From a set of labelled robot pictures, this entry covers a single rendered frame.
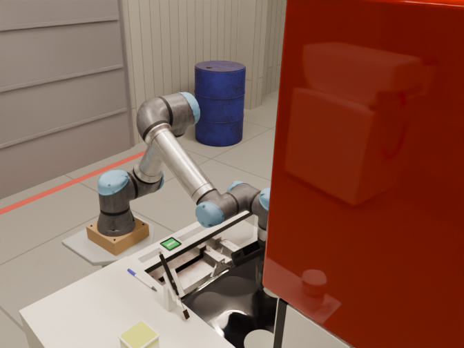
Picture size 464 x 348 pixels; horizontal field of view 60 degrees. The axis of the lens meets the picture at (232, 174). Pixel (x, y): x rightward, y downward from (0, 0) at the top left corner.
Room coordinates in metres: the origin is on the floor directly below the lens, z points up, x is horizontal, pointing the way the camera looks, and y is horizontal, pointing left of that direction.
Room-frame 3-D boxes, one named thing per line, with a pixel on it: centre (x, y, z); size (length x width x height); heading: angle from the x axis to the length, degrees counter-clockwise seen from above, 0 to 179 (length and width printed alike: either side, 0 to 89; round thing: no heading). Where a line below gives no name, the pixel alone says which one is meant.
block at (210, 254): (1.17, 0.05, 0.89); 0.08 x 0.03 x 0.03; 47
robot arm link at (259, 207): (1.01, -0.12, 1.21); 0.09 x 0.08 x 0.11; 47
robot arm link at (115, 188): (1.37, 0.46, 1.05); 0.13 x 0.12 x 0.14; 137
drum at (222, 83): (4.50, 0.17, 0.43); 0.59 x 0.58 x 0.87; 144
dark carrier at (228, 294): (0.94, -0.10, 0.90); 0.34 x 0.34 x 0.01; 47
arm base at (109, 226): (1.37, 0.46, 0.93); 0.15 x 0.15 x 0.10
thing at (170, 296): (0.84, 0.15, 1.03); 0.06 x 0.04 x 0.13; 47
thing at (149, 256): (1.24, 0.12, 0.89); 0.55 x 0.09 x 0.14; 137
